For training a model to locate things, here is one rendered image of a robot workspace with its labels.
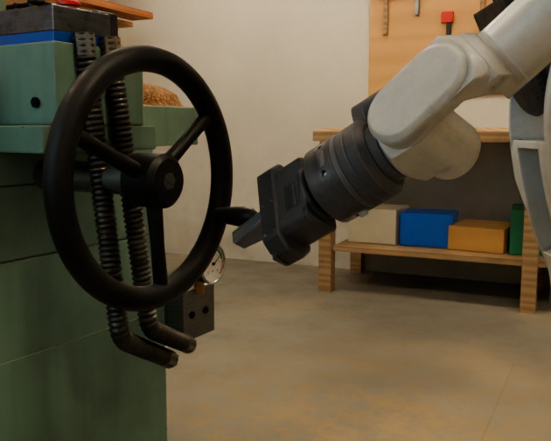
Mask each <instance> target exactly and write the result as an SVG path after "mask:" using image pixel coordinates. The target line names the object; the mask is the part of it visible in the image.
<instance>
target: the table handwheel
mask: <svg viewBox="0 0 551 441"><path fill-rule="evenodd" d="M139 72H148V73H154V74H160V75H162V76H163V77H165V78H167V79H168V80H170V81H172V82H173V83H175V84H176V85H177V86H178V87H179V88H180V89H181V90H182V91H183V92H184V93H185V95H186V96H187V97H188V99H189V100H190V101H191V103H192V105H193V107H194V108H195V110H196V111H197V113H198V117H197V118H196V119H195V121H194V122H193V123H192V124H191V126H190V127H189V128H188V129H187V130H186V132H185V133H184V134H183V135H182V136H181V137H180V138H179V139H178V140H177V142H175V143H174V144H173V145H172V146H171V147H170V149H168V150H167V151H166V153H135V154H133V155H131V156H130V157H127V156H125V155H123V154H122V153H121V152H119V151H117V150H115V149H113V148H111V147H109V146H108V145H106V144H105V143H103V142H102V141H100V140H99V139H97V138H95V137H94V136H92V135H90V134H89V133H87V132H86V131H85V130H83V127H84V124H85V122H86V120H87V117H88V115H89V113H90V111H91V110H92V108H93V106H94V105H95V103H96V102H97V101H98V99H99V98H100V97H101V95H102V94H103V93H104V92H105V91H106V90H107V89H108V88H109V87H110V86H111V85H112V84H114V83H115V82H116V81H118V80H120V79H121V78H122V77H124V76H127V75H129V74H134V73H139ZM203 131H204V132H205V134H206V141H207V144H208V150H209V155H210V163H211V188H210V197H209V203H208V208H207V211H206V217H205V221H204V224H203V227H202V229H201V231H200V234H199V237H198V239H197V241H196V243H195V245H194V246H193V248H192V251H191V252H190V254H189V255H188V256H187V257H186V259H185V260H184V261H183V263H182V264H181V265H180V266H179V267H178V268H177V269H176V270H175V271H174V272H173V273H171V274H170V275H169V276H168V275H167V266H166V257H165V248H164V218H163V208H168V207H171V206H173V205H174V204H175V203H176V201H177V200H178V198H179V196H180V194H181V192H182V190H183V185H184V175H183V172H182V169H181V167H180V164H179V162H178V161H179V159H180V158H181V157H182V156H183V155H184V154H185V153H186V151H187V150H188V149H189V147H190V146H191V145H192V144H193V142H194V141H195V140H196V139H197V138H198V137H199V136H200V134H201V133H202V132H203ZM78 147H79V148H81V149H83V150H84V151H87V152H88V153H90V154H92V155H94V156H96V157H98V158H99V159H101V160H103V161H105V162H106V163H108V165H107V167H106V170H105V171H103V172H102V173H103V175H102V177H101V179H102V184H103V185H104V186H105V189H106V190H108V191H109V192H110V193H111V194H122V195H123V196H124V198H125V199H126V200H127V201H128V203H130V204H131V205H133V206H135V207H146V211H147V219H148V226H149V234H150V250H151V263H152V276H153V284H150V285H144V286H134V285H129V284H126V283H122V282H120V281H118V280H116V279H115V278H113V277H112V276H111V275H109V273H107V272H106V271H105V270H104V269H103V268H102V267H101V265H100V264H99V263H98V262H97V261H96V260H95V259H94V257H93V255H92V253H91V252H90V250H89V248H88V246H87V244H86V242H85V239H84V237H83V234H82V232H81V229H80V224H79V221H78V217H77V213H76V207H75V201H74V192H85V193H90V192H92V191H93V189H91V187H90V186H91V185H92V184H91V183H90V182H89V181H90V179H91V178H90V177H89V174H90V171H89V170H88V168H89V166H88V165H87V163H88V162H81V161H75V158H76V152H77V148H78ZM33 178H34V181H35V183H36V185H37V186H38V187H39V188H41V189H43V198H44V206H45V216H46V220H47V224H48V227H49V231H50V234H51V237H52V241H53V243H54V246H55V248H56V250H57V252H58V254H59V257H60V259H61V261H62V262H63V263H64V265H65V267H66V269H67V270H68V272H69V273H70V275H71V276H72V277H73V279H74V280H75V281H76V283H77V284H78V285H79V286H80V287H81V288H82V289H83V290H84V291H85V292H87V293H88V294H89V295H90V296H92V297H93V298H95V299H97V300H98V301H100V302H102V303H104V304H105V305H108V306H110V307H113V308H116V309H118V310H122V311H128V312H145V311H150V310H154V309H156V308H159V307H162V306H165V305H167V304H169V303H171V302H173V301H175V300H176V299H178V298H180V297H181V296H182V295H184V294H185V293H186V292H187V291H188V290H189V289H190V288H191V287H192V286H193V285H194V284H195V283H196V282H197V281H198V280H199V279H200V278H201V276H202V275H203V274H204V272H205V271H206V269H207V267H208V266H209V264H210V263H211V261H212V259H213V257H214V256H215V254H216V251H217V249H218V247H219V245H220V242H221V239H222V236H223V234H224V232H225V228H226V225H227V224H226V223H222V222H219V221H215V220H214V219H213V211H214V209H215V208H222V207H230V206H231V199H232V191H233V160H232V151H231V145H230V140H229V135H228V132H227V126H226V123H225V120H224V117H223V115H222V112H221V110H220V106H219V104H218V102H217V100H216V98H215V96H214V95H213V92H212V90H211V89H210V88H209V87H208V85H207V84H206V82H205V81H204V79H203V78H202V77H201V76H200V74H199V73H198V72H197V71H196V70H195V69H194V68H193V67H192V66H191V65H190V64H188V63H187V62H186V61H185V60H183V59H182V58H180V57H179V56H177V55H176V54H174V53H172V52H169V51H167V50H164V49H162V48H159V47H155V46H151V45H130V46H125V47H121V48H118V49H115V50H114V51H111V52H108V53H106V54H105V55H103V56H101V57H100V58H99V59H97V60H95V61H94V62H93V63H91V64H90V65H89V66H88V67H87V68H86V69H85V70H83V71H82V72H81V74H80V75H79V76H78V77H77V78H76V79H75V81H74V82H73V84H72V85H71V87H70V88H69V89H68V90H67V92H66V94H65V96H64V97H63V99H62V101H61V103H60V105H59V107H58V110H57V112H56V114H55V117H54V118H53V121H52V126H51V128H50V131H49V134H48V138H47V142H46V147H45V156H44V160H42V161H40V162H38V163H37V164H36V166H35V168H34V171H33Z"/></svg>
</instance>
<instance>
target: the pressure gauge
mask: <svg viewBox="0 0 551 441"><path fill-rule="evenodd" d="M221 253H222V254H221ZM220 254H221V255H220ZM219 256H220V257H219ZM218 257H219V259H218ZM217 259H218V261H217V262H216V260H217ZM215 262H216V263H215ZM212 263H215V265H214V266H213V265H212ZM225 266H226V257H225V253H224V250H223V248H222V247H221V246H219V247H218V249H217V251H216V254H215V256H214V257H213V259H212V261H211V263H210V264H209V266H208V267H207V269H206V271H205V272H204V274H203V275H202V276H201V278H200V279H199V280H198V281H197V282H196V283H195V284H194V288H195V289H196V294H204V293H205V287H204V283H207V284H215V283H217V282H218V281H219V280H220V279H221V277H222V275H223V273H224V270H225Z"/></svg>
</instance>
